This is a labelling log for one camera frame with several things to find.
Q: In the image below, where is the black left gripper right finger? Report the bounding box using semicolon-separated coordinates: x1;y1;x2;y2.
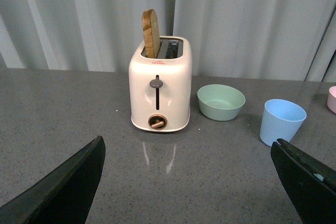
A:
270;139;335;223

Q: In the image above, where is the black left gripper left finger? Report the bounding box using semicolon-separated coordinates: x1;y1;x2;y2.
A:
1;136;106;223

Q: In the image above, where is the light blue cup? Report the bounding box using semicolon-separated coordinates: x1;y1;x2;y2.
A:
260;99;307;146

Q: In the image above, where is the pink bowl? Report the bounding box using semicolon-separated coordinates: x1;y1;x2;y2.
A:
327;86;336;114

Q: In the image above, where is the green bowl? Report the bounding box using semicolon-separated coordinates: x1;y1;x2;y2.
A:
197;84;246;121

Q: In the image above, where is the white toaster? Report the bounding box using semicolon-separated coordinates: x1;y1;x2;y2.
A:
129;36;192;132

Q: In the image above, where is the toasted bread slice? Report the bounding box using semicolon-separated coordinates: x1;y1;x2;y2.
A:
142;9;160;58

